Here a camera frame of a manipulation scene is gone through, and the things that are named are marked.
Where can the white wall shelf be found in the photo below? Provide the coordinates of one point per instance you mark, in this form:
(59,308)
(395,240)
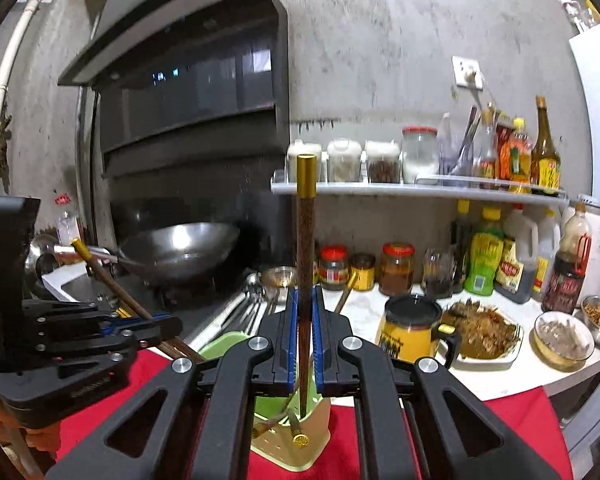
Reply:
(380,191)

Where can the clear cup with utensils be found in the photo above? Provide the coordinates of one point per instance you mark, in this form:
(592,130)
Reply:
(455,160)

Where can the small clear sauce bottle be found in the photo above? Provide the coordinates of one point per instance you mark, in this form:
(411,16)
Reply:
(485,155)

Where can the yellow-label jar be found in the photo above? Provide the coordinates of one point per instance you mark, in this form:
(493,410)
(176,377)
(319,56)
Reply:
(362,274)

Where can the white board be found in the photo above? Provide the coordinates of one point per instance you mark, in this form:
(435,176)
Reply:
(67,282)

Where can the person's left hand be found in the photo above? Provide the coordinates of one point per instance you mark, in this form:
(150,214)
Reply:
(45,440)

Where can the clear bottle on refrigerator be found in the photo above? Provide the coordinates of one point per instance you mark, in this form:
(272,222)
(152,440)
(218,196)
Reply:
(577,12)

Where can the red table cloth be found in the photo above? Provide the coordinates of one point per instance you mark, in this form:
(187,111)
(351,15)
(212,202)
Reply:
(510,415)

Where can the clear oil bottle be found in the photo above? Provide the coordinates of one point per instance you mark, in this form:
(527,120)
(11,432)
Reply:
(69,232)

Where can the small red-lid sauce jar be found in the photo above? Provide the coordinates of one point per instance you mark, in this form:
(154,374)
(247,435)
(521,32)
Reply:
(334,270)

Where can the orange plastic bottle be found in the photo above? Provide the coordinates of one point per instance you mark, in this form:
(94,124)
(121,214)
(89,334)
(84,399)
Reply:
(520,160)

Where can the red seasoning carton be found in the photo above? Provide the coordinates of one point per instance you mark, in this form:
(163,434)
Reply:
(503,145)

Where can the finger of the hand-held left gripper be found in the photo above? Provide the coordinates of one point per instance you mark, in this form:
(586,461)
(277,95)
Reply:
(80,311)
(150,335)

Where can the steel ladle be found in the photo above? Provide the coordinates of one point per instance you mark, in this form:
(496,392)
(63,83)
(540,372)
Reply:
(45,257)

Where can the dark bottle yellow cap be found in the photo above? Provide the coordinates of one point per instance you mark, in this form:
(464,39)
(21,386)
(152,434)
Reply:
(461,245)

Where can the white wall pipe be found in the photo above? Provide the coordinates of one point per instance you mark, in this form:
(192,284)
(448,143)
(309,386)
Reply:
(2,90)

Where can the plate of food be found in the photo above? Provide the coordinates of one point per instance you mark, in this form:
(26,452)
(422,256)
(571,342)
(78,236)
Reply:
(485,335)

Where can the steel wok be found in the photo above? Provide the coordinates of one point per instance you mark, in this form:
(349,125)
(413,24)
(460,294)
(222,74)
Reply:
(180,250)

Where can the small steel bowl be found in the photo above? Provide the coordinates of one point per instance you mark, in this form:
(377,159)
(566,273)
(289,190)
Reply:
(278,276)

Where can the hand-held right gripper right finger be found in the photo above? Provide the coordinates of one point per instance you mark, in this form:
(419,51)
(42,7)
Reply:
(318,340)

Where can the green plastic bottle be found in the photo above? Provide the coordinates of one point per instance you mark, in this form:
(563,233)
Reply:
(484,260)

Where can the clear spice jar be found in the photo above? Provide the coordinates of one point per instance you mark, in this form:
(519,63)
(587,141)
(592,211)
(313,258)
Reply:
(382,165)
(345,162)
(292,162)

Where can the bundle of metal utensils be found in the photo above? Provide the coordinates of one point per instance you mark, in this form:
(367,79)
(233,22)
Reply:
(245,305)

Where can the green plastic utensil holder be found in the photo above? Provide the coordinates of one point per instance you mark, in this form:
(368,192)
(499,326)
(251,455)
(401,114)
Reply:
(275,455)

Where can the tall brown glass bottle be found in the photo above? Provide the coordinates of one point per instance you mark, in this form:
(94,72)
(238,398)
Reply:
(545,165)

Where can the red-lid glass jar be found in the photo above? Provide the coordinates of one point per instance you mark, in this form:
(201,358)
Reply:
(420,160)

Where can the white wall socket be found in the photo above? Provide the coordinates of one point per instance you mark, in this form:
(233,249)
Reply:
(466,72)

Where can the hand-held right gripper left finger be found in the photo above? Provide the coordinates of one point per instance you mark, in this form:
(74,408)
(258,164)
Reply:
(293,340)

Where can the white plastic jug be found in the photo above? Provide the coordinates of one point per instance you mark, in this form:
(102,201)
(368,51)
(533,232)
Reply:
(547,250)

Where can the clear drinking glass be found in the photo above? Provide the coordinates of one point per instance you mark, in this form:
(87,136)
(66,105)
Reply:
(437,275)

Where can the yellow mug with black lid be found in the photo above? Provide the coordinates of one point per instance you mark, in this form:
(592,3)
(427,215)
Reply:
(405,335)

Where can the large red-lid sauce jar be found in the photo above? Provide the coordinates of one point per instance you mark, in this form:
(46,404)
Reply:
(396,272)

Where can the glass bowl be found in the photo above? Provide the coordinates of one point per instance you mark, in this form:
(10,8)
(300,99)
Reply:
(562,342)

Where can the black range hood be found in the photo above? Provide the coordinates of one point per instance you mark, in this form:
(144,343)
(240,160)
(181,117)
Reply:
(190,110)

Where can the dark sauce bottle red label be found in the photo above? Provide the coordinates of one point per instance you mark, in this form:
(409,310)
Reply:
(565,280)

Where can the black cooktop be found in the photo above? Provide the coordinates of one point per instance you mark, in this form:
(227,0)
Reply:
(180,305)

